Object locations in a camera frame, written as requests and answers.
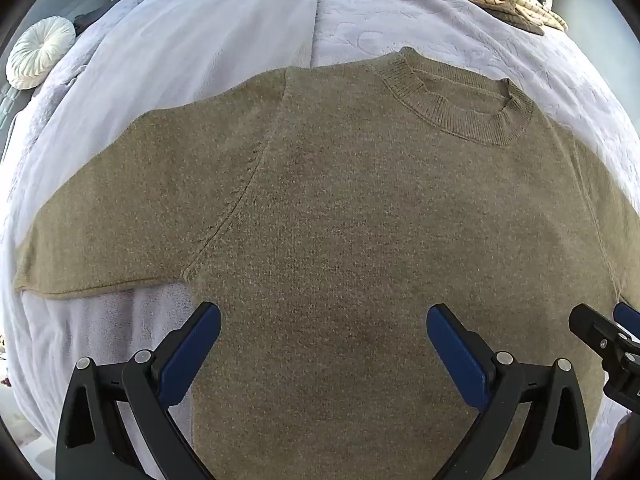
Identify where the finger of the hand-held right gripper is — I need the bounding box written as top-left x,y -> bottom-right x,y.
613,302 -> 640,333
569,303 -> 640,402

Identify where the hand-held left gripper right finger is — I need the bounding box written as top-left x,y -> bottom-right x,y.
426,302 -> 593,480

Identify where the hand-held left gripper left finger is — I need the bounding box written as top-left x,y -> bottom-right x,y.
55,301 -> 222,480

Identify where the olive knit sweater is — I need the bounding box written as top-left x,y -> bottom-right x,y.
12,46 -> 640,480

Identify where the smooth lavender blanket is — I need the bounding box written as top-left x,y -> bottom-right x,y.
0,0 -> 321,443

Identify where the lavender embossed blanket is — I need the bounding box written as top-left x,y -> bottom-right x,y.
310,0 -> 640,441

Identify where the round white pleated pillow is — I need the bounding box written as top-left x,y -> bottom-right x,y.
6,16 -> 77,89

